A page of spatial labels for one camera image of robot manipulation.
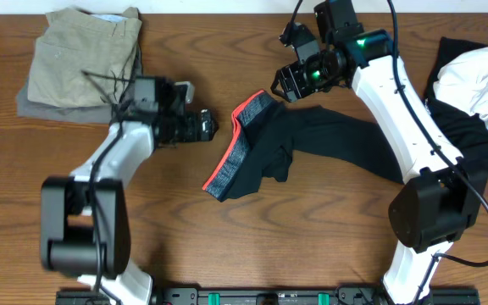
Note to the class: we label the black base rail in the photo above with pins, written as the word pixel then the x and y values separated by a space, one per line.
pixel 344 295

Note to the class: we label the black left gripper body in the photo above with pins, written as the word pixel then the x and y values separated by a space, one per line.
pixel 185 128

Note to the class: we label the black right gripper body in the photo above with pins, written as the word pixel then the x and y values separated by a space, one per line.
pixel 310 77

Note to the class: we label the white crumpled shirt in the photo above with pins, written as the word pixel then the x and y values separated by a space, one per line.
pixel 463 83

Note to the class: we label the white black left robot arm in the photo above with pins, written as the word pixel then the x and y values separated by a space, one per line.
pixel 85 231

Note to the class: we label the black garment with logo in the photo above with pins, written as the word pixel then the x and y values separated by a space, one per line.
pixel 466 132

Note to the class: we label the black leggings red waistband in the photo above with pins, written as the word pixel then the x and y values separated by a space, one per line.
pixel 266 133

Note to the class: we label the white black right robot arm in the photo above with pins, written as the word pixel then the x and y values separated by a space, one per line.
pixel 441 196

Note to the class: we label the folded khaki pants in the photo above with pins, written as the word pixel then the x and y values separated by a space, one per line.
pixel 72 28

